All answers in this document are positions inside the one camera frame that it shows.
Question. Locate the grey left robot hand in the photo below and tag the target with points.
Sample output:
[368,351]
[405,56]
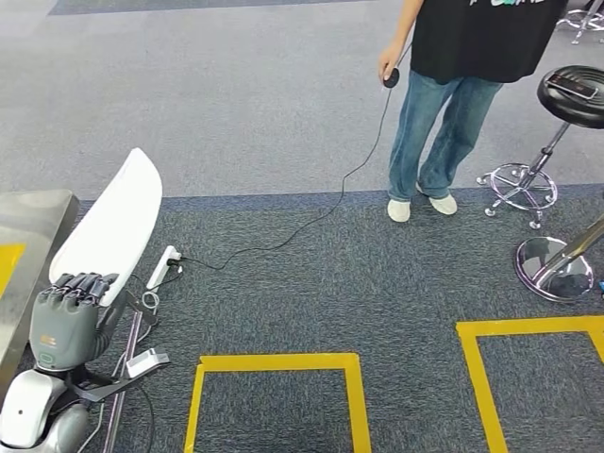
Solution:
[61,331]

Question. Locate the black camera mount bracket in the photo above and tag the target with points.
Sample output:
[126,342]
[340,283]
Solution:
[94,391]

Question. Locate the black stool with chrome base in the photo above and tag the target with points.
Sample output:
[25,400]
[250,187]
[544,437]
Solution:
[571,112]

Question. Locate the person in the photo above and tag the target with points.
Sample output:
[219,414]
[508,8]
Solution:
[472,37]

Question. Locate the person's forearm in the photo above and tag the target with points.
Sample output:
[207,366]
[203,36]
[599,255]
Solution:
[405,25]

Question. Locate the white power strip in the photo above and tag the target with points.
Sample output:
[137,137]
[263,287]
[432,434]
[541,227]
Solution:
[162,269]

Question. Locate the white curved plastic part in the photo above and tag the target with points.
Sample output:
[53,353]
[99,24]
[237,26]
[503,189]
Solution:
[113,225]

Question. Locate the black round controller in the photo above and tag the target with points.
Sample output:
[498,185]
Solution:
[392,77]

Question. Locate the chrome star stool base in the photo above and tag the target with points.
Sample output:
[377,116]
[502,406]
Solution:
[585,19]

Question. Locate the person's hand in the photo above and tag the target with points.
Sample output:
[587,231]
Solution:
[388,57]

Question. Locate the chrome barrier stanchion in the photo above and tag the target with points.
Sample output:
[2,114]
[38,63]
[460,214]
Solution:
[552,269]

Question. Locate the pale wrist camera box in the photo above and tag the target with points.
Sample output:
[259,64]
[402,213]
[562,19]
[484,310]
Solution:
[149,362]

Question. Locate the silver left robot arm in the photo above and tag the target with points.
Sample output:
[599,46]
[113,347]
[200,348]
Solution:
[28,406]

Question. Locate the black smartphone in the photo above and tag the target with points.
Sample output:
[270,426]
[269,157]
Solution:
[571,85]

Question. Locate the metal support bar frame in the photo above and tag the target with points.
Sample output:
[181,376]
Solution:
[134,337]

